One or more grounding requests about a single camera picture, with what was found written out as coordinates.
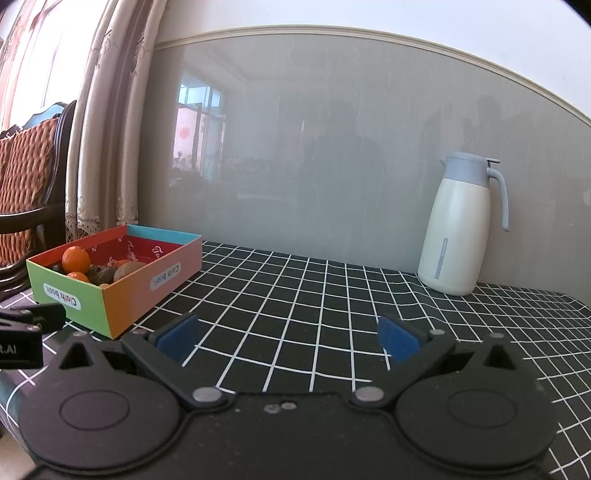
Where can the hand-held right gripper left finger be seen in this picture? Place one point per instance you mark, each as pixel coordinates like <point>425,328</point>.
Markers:
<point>178,339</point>

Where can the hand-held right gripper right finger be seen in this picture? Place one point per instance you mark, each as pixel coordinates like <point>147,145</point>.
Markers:
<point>397,341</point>

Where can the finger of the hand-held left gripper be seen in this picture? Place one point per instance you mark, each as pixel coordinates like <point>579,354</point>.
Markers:
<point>46,316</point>

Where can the colourful cardboard box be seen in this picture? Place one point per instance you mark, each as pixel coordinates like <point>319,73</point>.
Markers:
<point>138,286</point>

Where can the brown wrinkled round fruit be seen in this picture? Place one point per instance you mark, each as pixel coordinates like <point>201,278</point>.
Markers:
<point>100,276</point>

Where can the brown kiwi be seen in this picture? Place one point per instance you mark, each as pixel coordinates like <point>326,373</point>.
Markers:
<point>130,271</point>

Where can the orange carrot piece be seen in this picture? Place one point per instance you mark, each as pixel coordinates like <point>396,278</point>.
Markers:
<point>122,263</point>

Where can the black checked tablecloth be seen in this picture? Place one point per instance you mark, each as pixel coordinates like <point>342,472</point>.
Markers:
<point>300,300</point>

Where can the white thermos jug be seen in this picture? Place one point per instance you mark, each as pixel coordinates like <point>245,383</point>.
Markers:
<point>455,230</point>

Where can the dark wooden chair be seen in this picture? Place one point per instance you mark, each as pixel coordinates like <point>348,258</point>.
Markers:
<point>23,184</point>

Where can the beige lace curtain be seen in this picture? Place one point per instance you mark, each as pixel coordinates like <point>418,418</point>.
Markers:
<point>115,138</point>

